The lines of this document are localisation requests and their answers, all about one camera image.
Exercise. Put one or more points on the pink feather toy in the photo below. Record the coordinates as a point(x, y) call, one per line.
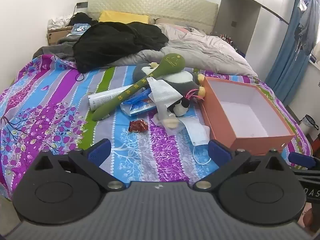
point(191, 93)

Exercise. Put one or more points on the small black white plush toy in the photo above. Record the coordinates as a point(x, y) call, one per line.
point(180, 107)

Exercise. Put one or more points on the blue curtain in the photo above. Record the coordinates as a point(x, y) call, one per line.
point(282, 67)

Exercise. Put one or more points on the hanging grey clothes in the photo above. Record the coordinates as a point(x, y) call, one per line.
point(310, 25)

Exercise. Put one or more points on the brown cardboard box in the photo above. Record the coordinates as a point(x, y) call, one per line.
point(53, 37)

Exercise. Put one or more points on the yellow pillow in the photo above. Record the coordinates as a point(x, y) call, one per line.
point(120, 17)

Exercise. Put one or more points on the grey wall cabinet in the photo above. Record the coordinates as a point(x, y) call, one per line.
point(232, 7)

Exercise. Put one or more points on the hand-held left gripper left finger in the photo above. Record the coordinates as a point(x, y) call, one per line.
point(100, 152)

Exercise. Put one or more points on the row of small bottles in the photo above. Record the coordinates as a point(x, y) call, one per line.
point(228, 39)

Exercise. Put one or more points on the floral striped bed sheet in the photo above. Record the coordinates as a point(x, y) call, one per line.
point(62, 105)

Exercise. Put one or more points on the blue printed booklet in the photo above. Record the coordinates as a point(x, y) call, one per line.
point(80, 28)

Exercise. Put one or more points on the black jacket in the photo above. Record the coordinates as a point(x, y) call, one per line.
point(112, 42)

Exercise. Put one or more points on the white face mask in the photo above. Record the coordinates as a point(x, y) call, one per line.
point(197, 135)

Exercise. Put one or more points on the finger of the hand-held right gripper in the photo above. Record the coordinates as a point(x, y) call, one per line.
point(301, 160)

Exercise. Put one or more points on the beige pillow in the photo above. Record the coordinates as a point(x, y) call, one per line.
point(162, 20)

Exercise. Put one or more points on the blue wipes packet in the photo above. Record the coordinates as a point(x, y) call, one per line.
point(140, 107)

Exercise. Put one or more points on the dark grey blanket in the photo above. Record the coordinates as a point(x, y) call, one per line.
point(62, 45)

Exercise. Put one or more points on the red foil packet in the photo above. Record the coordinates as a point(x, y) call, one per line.
point(137, 126)

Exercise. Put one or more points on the black cloth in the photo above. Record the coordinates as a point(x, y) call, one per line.
point(80, 18)

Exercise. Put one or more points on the green plush stick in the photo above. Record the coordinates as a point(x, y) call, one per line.
point(172, 63)

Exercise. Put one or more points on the orange cardboard box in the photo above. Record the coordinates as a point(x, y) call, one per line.
point(250, 142)

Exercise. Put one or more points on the light grey duvet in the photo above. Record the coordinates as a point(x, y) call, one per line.
point(207, 52)

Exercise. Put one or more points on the grey penguin plush toy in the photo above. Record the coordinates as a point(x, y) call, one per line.
point(185, 80)

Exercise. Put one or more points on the white tissue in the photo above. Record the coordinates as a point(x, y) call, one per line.
point(162, 90)

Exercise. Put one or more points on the black wall socket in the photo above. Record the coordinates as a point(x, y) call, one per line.
point(81, 4)

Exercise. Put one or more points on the white tube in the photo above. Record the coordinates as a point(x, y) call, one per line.
point(105, 97)

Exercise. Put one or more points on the white clothes pile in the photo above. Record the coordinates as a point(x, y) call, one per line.
point(57, 21)

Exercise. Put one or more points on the white trash bin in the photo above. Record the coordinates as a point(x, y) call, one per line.
point(308, 124)

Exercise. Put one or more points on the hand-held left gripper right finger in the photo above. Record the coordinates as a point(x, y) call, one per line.
point(219, 152)

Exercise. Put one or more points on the beige quilted headboard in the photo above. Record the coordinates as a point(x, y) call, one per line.
point(150, 2)

